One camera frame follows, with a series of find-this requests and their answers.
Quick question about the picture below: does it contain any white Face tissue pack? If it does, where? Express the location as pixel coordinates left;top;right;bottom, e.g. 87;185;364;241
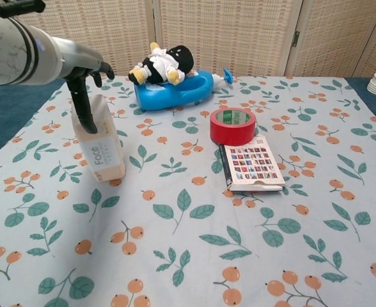
71;93;126;183

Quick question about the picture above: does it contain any book with photo grid cover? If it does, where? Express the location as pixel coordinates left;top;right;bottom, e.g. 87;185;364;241
218;134;286;193

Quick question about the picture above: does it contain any woven folding screen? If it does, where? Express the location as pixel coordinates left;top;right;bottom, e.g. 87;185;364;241
0;0;376;78

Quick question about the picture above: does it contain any black and silver left hand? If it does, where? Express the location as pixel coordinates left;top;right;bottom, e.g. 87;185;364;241
51;36;115;134

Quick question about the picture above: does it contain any black and white plush toy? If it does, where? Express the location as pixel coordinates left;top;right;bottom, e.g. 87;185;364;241
128;42;195;86

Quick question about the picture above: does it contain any fruit and leaf print tablecloth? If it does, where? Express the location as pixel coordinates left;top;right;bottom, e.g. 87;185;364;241
0;75;376;307

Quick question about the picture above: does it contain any blue detergent pump bottle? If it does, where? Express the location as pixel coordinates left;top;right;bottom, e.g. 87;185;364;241
133;67;237;112

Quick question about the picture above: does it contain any red tape roll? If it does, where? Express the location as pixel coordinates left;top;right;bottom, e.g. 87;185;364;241
209;107;258;146

